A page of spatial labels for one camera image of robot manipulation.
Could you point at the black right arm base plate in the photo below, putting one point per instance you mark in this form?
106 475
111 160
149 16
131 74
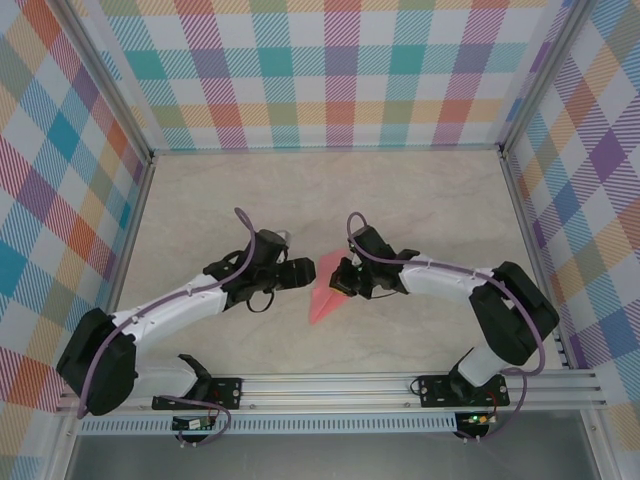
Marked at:
435 390

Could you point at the aluminium table edge rail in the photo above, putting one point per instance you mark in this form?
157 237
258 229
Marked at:
125 240
535 250
325 149

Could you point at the pink paper sheet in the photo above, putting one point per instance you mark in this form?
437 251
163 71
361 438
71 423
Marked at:
322 305

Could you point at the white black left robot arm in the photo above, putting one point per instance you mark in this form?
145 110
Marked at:
165 312

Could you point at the aluminium mounting rail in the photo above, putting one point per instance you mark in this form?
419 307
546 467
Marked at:
325 390

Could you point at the black circuit board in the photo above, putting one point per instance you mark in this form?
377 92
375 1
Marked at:
192 424

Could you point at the grey metal shelf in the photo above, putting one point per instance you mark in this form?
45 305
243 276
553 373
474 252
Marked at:
325 457

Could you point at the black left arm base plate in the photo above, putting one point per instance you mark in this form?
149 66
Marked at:
225 392

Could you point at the aluminium frame post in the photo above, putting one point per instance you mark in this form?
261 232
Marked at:
542 75
107 80

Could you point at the circuit board with green light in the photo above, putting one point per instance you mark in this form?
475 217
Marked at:
477 419

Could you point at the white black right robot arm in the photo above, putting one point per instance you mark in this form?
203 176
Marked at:
440 280

